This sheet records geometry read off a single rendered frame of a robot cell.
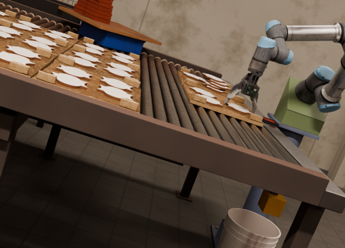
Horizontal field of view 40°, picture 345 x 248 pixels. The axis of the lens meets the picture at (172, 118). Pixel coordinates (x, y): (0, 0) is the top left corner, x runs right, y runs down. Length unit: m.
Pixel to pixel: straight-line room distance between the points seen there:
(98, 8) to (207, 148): 1.80
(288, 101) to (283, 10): 2.91
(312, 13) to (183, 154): 4.45
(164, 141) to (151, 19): 4.20
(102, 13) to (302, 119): 1.38
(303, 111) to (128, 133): 1.64
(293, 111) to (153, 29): 3.02
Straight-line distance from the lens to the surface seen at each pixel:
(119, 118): 1.41
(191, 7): 5.56
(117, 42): 2.99
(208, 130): 1.76
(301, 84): 2.91
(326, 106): 2.72
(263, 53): 2.19
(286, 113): 2.85
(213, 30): 5.57
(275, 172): 1.52
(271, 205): 2.06
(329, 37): 2.45
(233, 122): 2.06
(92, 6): 3.11
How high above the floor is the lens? 1.28
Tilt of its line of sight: 12 degrees down
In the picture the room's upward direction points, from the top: 20 degrees clockwise
